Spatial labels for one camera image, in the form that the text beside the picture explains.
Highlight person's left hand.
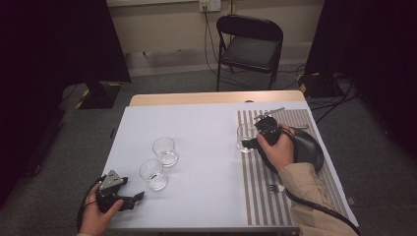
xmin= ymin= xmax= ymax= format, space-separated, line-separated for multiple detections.
xmin=79 ymin=182 xmax=126 ymax=236

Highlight black floor cables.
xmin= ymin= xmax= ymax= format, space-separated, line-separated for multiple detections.
xmin=307 ymin=72 xmax=361 ymax=125

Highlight white wall socket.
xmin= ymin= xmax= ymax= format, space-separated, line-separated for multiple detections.
xmin=198 ymin=0 xmax=222 ymax=14

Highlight grey striped placemat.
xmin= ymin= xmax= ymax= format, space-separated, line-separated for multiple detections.
xmin=236 ymin=108 xmax=353 ymax=226

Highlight black round plate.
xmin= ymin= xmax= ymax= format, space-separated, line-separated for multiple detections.
xmin=260 ymin=127 xmax=326 ymax=175

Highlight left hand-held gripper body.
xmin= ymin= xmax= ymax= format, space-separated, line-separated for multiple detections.
xmin=95 ymin=169 xmax=129 ymax=213

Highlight clear drinking glass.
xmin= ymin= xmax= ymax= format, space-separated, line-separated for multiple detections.
xmin=236 ymin=122 xmax=261 ymax=154
xmin=151 ymin=136 xmax=179 ymax=168
xmin=139 ymin=158 xmax=168 ymax=192

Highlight black stand base yellow tape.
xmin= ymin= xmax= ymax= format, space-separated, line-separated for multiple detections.
xmin=75 ymin=81 xmax=123 ymax=110

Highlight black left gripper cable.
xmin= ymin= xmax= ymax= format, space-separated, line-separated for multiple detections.
xmin=77 ymin=176 xmax=108 ymax=231

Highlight white table sheet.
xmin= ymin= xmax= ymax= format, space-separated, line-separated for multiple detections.
xmin=105 ymin=100 xmax=359 ymax=230

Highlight black folding chair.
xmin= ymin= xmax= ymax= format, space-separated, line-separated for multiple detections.
xmin=215 ymin=14 xmax=284 ymax=92

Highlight person's right hand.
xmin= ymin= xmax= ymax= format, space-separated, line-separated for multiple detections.
xmin=256 ymin=123 xmax=296 ymax=172

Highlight silver fork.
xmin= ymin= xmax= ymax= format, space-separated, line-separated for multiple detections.
xmin=266 ymin=183 xmax=287 ymax=194

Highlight black box yellow tape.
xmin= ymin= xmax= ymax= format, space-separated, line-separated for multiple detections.
xmin=295 ymin=72 xmax=343 ymax=99

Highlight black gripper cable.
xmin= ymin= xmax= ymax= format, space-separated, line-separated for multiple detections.
xmin=77 ymin=176 xmax=108 ymax=231
xmin=278 ymin=125 xmax=362 ymax=236

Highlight black curtain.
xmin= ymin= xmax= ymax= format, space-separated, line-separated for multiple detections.
xmin=304 ymin=0 xmax=417 ymax=159
xmin=0 ymin=0 xmax=133 ymax=207

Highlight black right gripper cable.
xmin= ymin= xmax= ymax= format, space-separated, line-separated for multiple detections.
xmin=278 ymin=125 xmax=362 ymax=236

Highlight black wall cable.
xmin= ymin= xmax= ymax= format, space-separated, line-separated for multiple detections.
xmin=203 ymin=5 xmax=232 ymax=80

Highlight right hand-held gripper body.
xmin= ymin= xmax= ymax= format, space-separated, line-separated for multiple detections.
xmin=253 ymin=106 xmax=286 ymax=147

